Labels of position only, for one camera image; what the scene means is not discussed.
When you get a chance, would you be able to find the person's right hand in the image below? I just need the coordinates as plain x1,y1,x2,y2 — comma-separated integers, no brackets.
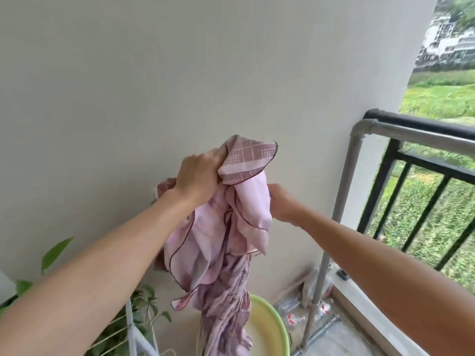
266,183,309,225

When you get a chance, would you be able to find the person's left hand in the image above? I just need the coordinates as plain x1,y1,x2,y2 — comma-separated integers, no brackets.
173,147,228,206

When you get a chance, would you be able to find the pink patterned bed sheet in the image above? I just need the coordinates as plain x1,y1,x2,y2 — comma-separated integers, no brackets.
153,135,279,356

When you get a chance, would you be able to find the black metal balcony railing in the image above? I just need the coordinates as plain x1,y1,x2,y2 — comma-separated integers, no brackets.
357,109,475,273

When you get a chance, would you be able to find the person's left forearm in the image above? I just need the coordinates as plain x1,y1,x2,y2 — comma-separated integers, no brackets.
0,192,197,356

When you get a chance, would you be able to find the person's right forearm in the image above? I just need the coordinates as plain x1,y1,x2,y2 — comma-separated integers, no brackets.
293,215,475,356

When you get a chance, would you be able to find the grey metal pipe drying rack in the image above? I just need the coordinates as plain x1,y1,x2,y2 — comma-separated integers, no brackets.
298,118,475,356

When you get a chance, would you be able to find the white plastic jug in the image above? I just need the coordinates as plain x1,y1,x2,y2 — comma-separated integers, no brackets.
301,266,334,308

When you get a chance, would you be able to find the clear plastic bottle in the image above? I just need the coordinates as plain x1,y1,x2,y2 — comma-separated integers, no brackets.
313,300,336,319
276,298,309,329

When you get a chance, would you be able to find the green plastic basin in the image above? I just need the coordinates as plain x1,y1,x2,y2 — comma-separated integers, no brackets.
195,294,291,356

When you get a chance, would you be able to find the bushy potted plant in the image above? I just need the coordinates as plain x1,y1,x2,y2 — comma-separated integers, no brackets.
86,285,172,356

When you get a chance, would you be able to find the cluster of village houses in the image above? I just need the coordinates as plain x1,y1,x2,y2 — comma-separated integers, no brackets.
415,14,475,63

